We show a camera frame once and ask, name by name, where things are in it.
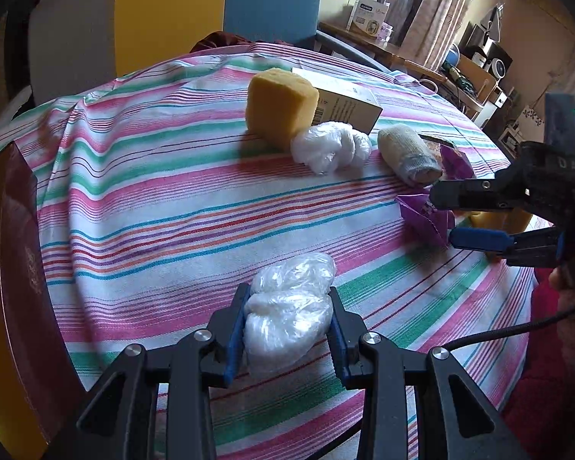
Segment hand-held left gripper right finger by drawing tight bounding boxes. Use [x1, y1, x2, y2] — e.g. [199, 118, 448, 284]
[328, 286, 532, 460]

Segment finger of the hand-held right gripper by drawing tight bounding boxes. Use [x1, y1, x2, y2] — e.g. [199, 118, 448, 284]
[430, 165, 532, 214]
[449, 227, 564, 269]

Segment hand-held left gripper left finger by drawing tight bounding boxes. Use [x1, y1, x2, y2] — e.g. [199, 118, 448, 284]
[53, 282, 250, 460]

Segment purple wrapper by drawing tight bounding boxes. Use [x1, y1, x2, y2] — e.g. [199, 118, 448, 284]
[395, 192, 456, 247]
[438, 146, 475, 180]

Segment clear plastic bag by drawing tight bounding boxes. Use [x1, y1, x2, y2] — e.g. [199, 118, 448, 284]
[290, 122, 372, 176]
[242, 252, 338, 377]

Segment large yellow sponge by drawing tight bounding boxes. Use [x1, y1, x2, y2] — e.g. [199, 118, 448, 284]
[246, 69, 321, 151]

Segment dark red gold-lined tin box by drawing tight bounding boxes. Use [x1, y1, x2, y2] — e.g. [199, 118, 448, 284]
[0, 141, 92, 446]

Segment small yellow sponge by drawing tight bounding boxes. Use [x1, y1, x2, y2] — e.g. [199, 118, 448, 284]
[470, 210, 532, 233]

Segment shelf unit with stereo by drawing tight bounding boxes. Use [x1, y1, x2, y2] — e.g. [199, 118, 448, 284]
[441, 10, 514, 118]

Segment striped tablecloth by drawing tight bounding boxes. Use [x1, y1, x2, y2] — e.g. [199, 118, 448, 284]
[0, 41, 554, 460]

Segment white and grey cardboard box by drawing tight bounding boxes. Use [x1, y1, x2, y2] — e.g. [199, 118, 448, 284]
[290, 67, 383, 134]

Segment person's red clothing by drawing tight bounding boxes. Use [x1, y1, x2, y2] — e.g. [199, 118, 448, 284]
[503, 268, 575, 442]

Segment pink patterned curtain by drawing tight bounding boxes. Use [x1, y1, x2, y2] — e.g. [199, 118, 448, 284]
[402, 0, 499, 72]

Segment wooden side desk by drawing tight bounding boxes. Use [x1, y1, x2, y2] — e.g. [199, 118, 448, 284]
[319, 21, 406, 61]

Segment white boxes on desk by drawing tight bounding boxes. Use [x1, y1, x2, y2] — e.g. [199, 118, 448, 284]
[347, 0, 394, 40]

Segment dark red cloth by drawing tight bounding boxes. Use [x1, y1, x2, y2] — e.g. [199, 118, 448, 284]
[189, 31, 252, 53]

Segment grey yellow blue sofa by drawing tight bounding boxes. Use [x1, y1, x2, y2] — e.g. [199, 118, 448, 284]
[29, 0, 389, 106]

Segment black rolled mat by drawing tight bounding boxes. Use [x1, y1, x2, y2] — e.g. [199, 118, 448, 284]
[4, 0, 41, 120]

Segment black cable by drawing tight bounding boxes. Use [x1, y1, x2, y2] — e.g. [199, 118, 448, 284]
[445, 314, 573, 352]

